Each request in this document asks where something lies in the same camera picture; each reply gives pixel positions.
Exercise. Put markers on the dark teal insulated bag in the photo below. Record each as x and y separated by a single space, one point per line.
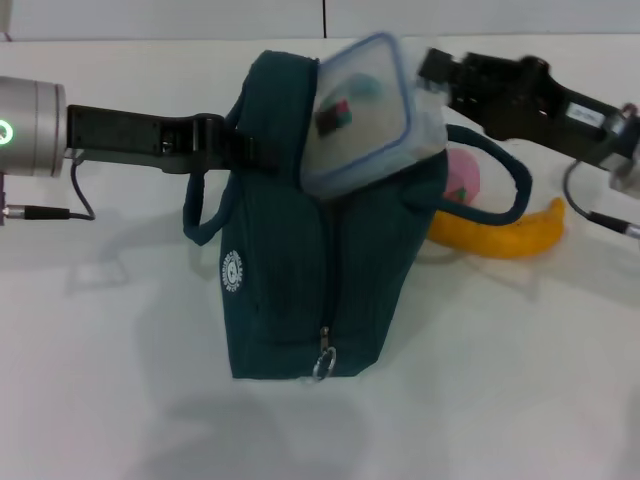
280 200

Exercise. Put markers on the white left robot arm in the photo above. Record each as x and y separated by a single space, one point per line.
35 125

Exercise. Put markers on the clear blue-rimmed food container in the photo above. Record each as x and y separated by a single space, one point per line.
360 150

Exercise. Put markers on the yellow toy banana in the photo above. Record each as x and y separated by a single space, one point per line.
500 242

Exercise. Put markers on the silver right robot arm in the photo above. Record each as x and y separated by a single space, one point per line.
627 165

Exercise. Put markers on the pink toy peach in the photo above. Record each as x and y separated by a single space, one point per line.
462 172

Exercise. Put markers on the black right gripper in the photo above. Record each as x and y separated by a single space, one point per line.
520 100

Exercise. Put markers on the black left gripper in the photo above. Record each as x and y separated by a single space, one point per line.
130 137

